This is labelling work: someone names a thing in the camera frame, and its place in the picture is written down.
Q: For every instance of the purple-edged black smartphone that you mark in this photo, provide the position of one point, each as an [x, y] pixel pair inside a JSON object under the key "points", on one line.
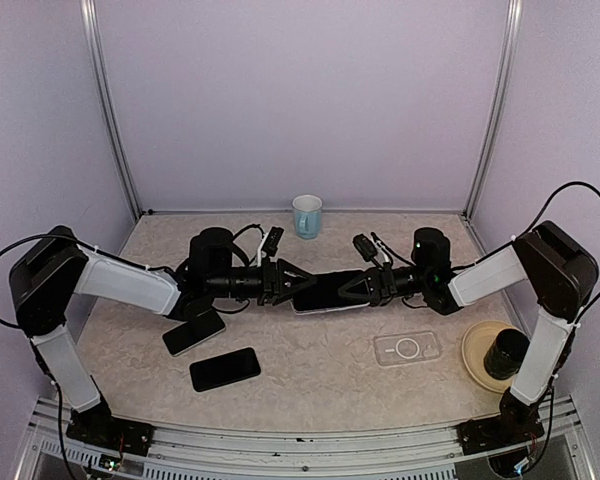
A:
{"points": [[326, 287]]}

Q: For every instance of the left aluminium corner post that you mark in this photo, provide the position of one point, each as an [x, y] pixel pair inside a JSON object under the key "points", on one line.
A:
{"points": [[93, 38]]}

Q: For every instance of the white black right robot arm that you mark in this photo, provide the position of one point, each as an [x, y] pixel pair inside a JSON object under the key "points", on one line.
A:
{"points": [[561, 273]]}

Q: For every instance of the beige round plate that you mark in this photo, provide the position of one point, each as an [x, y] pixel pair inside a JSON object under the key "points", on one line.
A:
{"points": [[475, 344]]}

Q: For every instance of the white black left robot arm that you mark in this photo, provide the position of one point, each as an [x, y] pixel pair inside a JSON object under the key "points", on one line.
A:
{"points": [[59, 266]]}

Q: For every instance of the black smartphone on table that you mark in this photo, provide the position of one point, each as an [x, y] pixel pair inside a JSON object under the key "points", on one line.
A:
{"points": [[225, 369]]}

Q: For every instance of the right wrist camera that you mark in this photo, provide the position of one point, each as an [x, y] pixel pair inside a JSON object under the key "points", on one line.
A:
{"points": [[366, 248]]}

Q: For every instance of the light blue ceramic mug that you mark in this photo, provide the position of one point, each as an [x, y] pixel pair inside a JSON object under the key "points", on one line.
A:
{"points": [[307, 210]]}

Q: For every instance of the dark green mug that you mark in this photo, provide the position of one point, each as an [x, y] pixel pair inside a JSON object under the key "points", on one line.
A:
{"points": [[506, 354]]}

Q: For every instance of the silver-edged black smartphone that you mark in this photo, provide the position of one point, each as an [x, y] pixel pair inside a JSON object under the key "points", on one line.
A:
{"points": [[193, 332]]}

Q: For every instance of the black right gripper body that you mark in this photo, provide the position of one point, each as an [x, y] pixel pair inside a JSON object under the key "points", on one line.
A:
{"points": [[387, 281]]}

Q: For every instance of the lavender silicone phone case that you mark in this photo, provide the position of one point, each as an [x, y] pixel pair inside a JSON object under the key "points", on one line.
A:
{"points": [[323, 306]]}

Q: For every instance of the aluminium corner post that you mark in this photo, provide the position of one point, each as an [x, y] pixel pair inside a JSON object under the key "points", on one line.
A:
{"points": [[497, 107], [93, 38]]}

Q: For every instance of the right aluminium corner post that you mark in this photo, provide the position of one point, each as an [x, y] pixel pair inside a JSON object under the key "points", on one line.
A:
{"points": [[497, 107]]}

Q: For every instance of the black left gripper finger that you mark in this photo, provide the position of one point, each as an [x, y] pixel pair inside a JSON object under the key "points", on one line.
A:
{"points": [[288, 272], [284, 290]]}

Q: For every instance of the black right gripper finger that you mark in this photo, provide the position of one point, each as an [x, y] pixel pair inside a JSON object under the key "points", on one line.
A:
{"points": [[358, 296], [359, 282]]}

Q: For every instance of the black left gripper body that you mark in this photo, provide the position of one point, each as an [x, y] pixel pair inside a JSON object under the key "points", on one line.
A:
{"points": [[269, 271]]}

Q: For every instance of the aluminium front rail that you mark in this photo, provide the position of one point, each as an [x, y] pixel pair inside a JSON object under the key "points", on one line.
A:
{"points": [[181, 452]]}

